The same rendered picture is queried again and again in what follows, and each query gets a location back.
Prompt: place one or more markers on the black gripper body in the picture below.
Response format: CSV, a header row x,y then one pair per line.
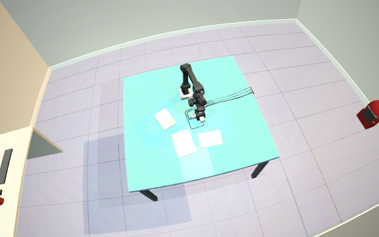
x,y
199,108

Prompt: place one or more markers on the flat cream rectangular slab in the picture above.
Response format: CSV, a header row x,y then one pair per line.
x,y
165,119

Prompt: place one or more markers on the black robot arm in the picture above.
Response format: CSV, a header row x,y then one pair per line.
x,y
197,87

